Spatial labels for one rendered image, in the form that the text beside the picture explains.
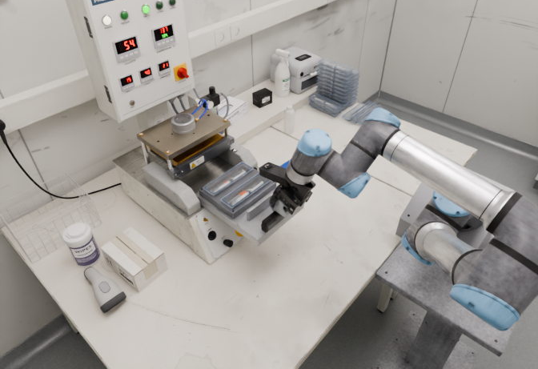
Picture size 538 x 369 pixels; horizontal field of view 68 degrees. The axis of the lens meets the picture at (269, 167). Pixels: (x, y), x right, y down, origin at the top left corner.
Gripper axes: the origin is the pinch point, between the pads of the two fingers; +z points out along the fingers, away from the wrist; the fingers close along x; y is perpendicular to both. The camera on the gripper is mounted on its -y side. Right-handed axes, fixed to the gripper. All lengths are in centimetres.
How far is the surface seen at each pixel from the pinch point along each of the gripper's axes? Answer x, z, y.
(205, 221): -12.3, 17.2, -15.0
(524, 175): 219, 79, 77
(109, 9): -10, -29, -69
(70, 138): -23, 34, -82
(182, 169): -10.2, 7.3, -31.1
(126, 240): -33, 28, -29
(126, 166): -16, 28, -55
